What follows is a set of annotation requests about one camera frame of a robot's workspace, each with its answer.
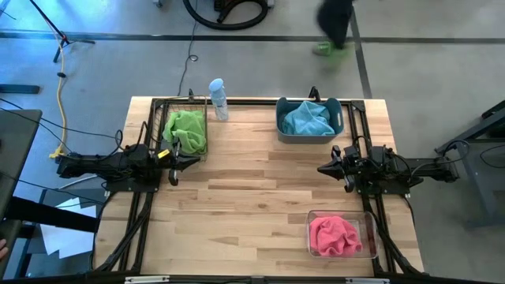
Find clear plastic bin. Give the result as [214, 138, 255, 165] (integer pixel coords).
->
[305, 209, 380, 260]

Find yellow floor cable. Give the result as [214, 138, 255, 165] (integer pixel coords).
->
[41, 19, 68, 161]

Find pink microfiber towel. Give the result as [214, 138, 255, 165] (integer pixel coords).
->
[309, 215, 363, 258]

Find blue microfiber towel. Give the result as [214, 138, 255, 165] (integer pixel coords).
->
[281, 100, 336, 136]

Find white paper sheets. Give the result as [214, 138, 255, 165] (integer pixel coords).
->
[39, 196, 98, 260]

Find black floor bar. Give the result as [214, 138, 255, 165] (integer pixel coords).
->
[0, 84, 41, 95]

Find black vacuum hose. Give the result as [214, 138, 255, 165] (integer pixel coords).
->
[182, 0, 270, 32]

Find silver metal bracket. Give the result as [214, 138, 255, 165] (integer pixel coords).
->
[124, 275, 171, 284]
[345, 277, 391, 284]

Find black tripod stand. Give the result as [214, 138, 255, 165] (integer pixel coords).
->
[27, 0, 96, 64]

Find dark grey desk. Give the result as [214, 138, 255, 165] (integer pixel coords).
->
[0, 109, 43, 277]

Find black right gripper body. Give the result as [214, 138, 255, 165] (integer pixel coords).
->
[333, 145, 362, 193]

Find black aluminium table frame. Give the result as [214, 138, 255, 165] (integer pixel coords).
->
[92, 96, 425, 284]

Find light blue spray bottle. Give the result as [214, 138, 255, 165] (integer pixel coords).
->
[208, 77, 230, 121]

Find black wire basket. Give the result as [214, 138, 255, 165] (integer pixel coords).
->
[151, 95, 209, 162]

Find person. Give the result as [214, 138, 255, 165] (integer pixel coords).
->
[313, 0, 355, 57]

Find thin black floor cable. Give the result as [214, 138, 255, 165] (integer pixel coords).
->
[176, 0, 200, 97]

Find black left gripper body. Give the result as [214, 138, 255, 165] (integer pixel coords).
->
[157, 141, 181, 186]

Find grey metal table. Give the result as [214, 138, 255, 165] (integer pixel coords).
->
[433, 100, 505, 232]

